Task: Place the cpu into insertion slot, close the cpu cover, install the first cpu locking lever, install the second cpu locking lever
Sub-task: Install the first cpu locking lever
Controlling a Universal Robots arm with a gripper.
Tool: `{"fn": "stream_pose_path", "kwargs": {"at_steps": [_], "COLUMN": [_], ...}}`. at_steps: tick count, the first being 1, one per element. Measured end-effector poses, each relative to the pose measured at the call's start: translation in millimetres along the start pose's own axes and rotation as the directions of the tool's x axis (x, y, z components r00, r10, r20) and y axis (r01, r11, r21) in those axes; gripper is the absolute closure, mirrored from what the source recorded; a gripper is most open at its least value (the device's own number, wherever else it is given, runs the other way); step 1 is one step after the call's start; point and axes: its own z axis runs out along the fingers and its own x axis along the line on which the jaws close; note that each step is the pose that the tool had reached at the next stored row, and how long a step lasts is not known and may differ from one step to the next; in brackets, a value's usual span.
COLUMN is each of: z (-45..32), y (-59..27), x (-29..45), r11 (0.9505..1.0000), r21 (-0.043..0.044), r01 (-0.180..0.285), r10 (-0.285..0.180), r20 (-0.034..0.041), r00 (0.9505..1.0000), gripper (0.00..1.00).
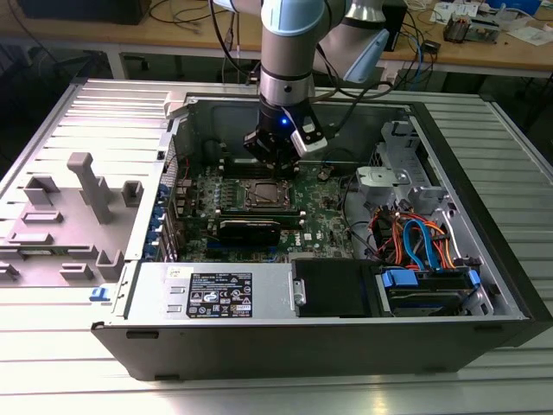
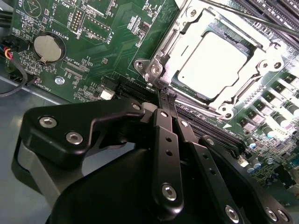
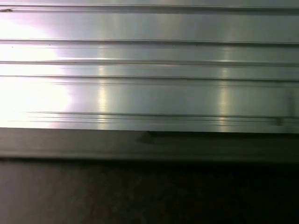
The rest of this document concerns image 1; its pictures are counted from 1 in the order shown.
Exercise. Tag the wooden desk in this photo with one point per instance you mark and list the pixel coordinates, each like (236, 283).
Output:
(475, 56)

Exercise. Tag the small black adapter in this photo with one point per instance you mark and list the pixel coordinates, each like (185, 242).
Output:
(431, 46)

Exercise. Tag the black PC case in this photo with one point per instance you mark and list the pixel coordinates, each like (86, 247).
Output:
(259, 350)

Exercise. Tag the grey electronic device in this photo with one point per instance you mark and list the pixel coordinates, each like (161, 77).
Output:
(486, 30)

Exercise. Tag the hard disk in blue carrier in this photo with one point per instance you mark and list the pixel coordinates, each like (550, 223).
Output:
(399, 279)

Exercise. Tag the silver CPU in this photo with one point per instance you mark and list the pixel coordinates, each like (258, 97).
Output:
(267, 192)

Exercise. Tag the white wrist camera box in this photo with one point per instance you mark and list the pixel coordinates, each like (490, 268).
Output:
(309, 144)

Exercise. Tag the finned CPU cooler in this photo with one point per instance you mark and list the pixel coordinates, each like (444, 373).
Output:
(457, 28)

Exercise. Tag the blue slot retention clip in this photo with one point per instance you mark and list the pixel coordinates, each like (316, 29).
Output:
(151, 250)
(154, 231)
(158, 212)
(162, 191)

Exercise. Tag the silver metal bracket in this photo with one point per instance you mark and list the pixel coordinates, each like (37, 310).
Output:
(380, 177)

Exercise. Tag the grey parts rack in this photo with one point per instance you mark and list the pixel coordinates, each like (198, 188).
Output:
(65, 225)

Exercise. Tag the black upright box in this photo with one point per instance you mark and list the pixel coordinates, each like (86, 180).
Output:
(399, 30)

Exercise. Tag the small blue clip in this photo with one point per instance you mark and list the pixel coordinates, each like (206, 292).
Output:
(98, 295)

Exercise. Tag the CPU socket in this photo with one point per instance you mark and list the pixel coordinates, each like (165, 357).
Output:
(246, 194)

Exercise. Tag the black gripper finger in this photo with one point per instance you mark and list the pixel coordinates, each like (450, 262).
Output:
(293, 166)
(257, 147)

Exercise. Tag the black round component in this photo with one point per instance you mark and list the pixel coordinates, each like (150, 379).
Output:
(211, 150)

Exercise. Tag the green motherboard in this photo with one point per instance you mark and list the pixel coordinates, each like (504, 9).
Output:
(319, 216)

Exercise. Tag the grey corner fixture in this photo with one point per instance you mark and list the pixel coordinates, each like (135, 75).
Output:
(175, 106)

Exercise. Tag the silver power supply unit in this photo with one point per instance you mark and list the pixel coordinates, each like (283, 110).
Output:
(151, 294)

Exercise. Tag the white paper sheet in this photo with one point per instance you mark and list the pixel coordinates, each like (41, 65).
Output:
(533, 36)

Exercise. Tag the black computer tower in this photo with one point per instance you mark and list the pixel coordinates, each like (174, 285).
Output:
(86, 10)

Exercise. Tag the printed white paper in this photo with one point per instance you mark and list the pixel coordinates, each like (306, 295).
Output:
(445, 10)

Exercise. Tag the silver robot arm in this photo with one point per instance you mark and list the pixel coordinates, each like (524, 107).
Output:
(285, 56)

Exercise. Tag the graphics expansion card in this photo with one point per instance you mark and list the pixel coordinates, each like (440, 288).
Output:
(248, 233)

